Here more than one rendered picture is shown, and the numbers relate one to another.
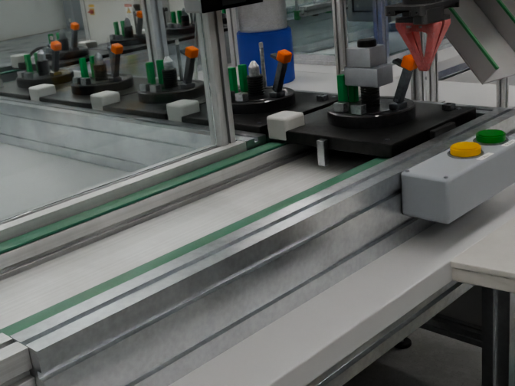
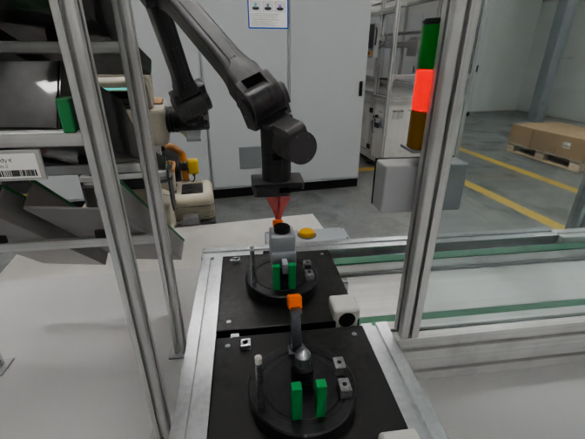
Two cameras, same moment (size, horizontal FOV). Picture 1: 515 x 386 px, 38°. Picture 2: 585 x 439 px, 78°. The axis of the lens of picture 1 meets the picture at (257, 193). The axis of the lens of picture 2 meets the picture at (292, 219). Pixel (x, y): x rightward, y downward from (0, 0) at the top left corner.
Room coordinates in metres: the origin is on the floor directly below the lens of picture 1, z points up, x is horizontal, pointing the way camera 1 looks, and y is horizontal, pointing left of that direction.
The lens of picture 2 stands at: (1.64, 0.17, 1.38)
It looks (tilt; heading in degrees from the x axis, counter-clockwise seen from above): 25 degrees down; 217
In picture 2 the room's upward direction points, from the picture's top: straight up
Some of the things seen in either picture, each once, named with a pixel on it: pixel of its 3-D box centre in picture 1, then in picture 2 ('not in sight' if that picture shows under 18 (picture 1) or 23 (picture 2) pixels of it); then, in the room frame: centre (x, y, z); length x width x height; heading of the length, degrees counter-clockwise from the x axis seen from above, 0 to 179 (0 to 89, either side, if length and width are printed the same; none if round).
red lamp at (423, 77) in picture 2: not in sight; (433, 90); (1.14, 0.02, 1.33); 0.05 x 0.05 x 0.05
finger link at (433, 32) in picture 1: (428, 37); (272, 203); (1.12, -0.27, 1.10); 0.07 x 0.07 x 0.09; 44
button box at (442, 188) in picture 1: (465, 174); (306, 245); (0.97, -0.28, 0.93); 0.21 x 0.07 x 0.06; 134
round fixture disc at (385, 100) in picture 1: (371, 111); (281, 279); (1.19, -0.19, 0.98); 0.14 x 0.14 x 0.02
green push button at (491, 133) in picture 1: (490, 139); not in sight; (1.02, -0.33, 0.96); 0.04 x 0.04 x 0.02
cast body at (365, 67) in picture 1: (362, 61); (282, 245); (1.19, -0.19, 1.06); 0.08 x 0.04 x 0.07; 45
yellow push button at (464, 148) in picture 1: (465, 152); (306, 234); (0.97, -0.28, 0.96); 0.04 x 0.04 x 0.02
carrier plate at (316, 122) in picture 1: (371, 122); (282, 287); (1.19, -0.19, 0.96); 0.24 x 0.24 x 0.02; 44
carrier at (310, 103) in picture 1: (254, 82); (302, 371); (1.37, -0.02, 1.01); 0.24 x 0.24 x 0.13; 44
